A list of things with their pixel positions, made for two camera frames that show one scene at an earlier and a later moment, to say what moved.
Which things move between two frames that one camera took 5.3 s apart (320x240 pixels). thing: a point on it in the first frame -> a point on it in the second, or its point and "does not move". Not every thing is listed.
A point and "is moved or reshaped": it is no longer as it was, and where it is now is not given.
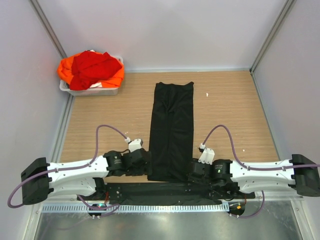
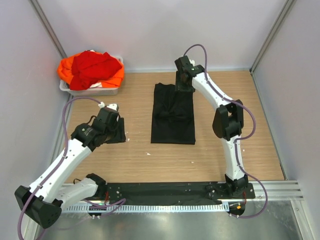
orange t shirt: x=65 y=72 does not move
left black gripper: x=146 y=168 -> x=120 y=136
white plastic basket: x=91 y=91 does not move
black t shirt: x=171 y=149 is moved or reshaped
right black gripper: x=202 y=181 -> x=178 y=87
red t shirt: x=89 y=68 does not move
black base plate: x=169 y=193 does not move
